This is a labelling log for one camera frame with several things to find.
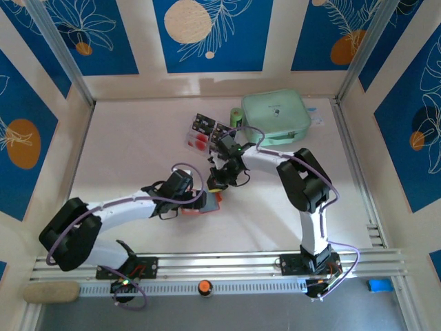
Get orange card holder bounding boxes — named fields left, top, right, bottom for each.
left=181, top=190, right=224, bottom=217

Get black red pack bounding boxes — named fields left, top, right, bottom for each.
left=184, top=112, right=236, bottom=159

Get green cylindrical can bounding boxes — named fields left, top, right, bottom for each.
left=229, top=106, right=245, bottom=127

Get mint green zip pouch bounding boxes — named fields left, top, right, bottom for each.
left=240, top=88, right=313, bottom=148

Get orange black knob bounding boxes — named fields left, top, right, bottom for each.
left=198, top=279, right=214, bottom=299

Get white blue paper packet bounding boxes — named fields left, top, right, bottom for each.
left=305, top=107, right=325, bottom=127

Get black controller box with LED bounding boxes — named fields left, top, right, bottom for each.
left=305, top=278, right=334, bottom=301
left=109, top=274, right=139, bottom=305

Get beige foam pad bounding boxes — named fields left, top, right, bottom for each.
left=23, top=281, right=81, bottom=304

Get blue plastic block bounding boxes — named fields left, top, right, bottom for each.
left=367, top=278, right=393, bottom=294

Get thin black right gripper wire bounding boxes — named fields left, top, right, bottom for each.
left=234, top=168, right=251, bottom=188

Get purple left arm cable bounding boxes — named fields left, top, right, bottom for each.
left=46, top=162, right=205, bottom=310

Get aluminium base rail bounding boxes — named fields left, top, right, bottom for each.
left=29, top=248, right=410, bottom=282

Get slotted grey cable duct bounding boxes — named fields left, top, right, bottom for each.
left=79, top=278, right=311, bottom=296

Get aluminium table side rail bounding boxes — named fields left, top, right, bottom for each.
left=50, top=101, right=96, bottom=257
left=332, top=98, right=389, bottom=249

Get aluminium frame post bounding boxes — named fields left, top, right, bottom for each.
left=334, top=0, right=397, bottom=104
left=24, top=0, right=96, bottom=107

